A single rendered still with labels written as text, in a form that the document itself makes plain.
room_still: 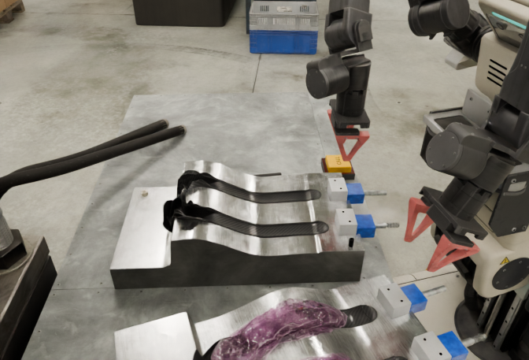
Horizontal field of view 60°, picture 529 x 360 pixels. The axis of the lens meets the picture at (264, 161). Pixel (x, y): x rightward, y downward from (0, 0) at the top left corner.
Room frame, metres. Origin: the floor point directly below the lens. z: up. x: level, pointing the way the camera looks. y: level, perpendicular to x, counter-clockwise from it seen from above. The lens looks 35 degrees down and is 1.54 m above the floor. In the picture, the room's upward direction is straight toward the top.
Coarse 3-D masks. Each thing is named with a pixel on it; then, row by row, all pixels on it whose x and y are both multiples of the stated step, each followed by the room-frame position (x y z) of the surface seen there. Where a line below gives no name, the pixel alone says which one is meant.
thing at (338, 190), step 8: (328, 184) 0.83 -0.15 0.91; (336, 184) 0.81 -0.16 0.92; (344, 184) 0.81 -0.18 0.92; (352, 184) 0.83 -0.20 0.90; (360, 184) 0.83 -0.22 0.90; (328, 192) 0.82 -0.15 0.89; (336, 192) 0.79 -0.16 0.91; (344, 192) 0.79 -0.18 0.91; (352, 192) 0.80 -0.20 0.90; (360, 192) 0.80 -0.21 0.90; (368, 192) 0.81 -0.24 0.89; (376, 192) 0.81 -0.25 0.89; (384, 192) 0.81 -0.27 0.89; (336, 200) 0.79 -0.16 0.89; (344, 200) 0.79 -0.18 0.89; (352, 200) 0.79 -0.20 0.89; (360, 200) 0.80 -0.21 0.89
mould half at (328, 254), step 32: (160, 192) 0.86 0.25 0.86; (192, 192) 0.76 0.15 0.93; (320, 192) 0.82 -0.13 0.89; (128, 224) 0.75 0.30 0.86; (160, 224) 0.75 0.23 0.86; (192, 224) 0.66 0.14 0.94; (128, 256) 0.65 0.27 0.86; (160, 256) 0.65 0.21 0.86; (192, 256) 0.62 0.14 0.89; (224, 256) 0.63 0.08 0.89; (256, 256) 0.63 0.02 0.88; (288, 256) 0.63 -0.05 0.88; (320, 256) 0.64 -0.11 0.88; (352, 256) 0.64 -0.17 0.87; (128, 288) 0.62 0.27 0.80
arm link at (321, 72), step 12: (360, 24) 0.81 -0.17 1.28; (360, 36) 0.80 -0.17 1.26; (360, 48) 0.79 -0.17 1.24; (372, 48) 0.81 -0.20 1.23; (324, 60) 0.77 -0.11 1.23; (336, 60) 0.78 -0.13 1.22; (312, 72) 0.77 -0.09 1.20; (324, 72) 0.75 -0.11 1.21; (336, 72) 0.76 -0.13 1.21; (348, 72) 0.77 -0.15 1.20; (312, 84) 0.77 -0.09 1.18; (324, 84) 0.74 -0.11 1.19; (336, 84) 0.75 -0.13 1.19; (348, 84) 0.77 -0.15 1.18; (324, 96) 0.74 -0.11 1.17
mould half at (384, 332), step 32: (288, 288) 0.54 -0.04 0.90; (352, 288) 0.57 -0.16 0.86; (160, 320) 0.46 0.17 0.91; (224, 320) 0.49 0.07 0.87; (384, 320) 0.50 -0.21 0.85; (416, 320) 0.50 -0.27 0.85; (128, 352) 0.41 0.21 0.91; (160, 352) 0.41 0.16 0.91; (192, 352) 0.41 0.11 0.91; (288, 352) 0.42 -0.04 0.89; (320, 352) 0.42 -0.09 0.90; (352, 352) 0.43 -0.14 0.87; (384, 352) 0.44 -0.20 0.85
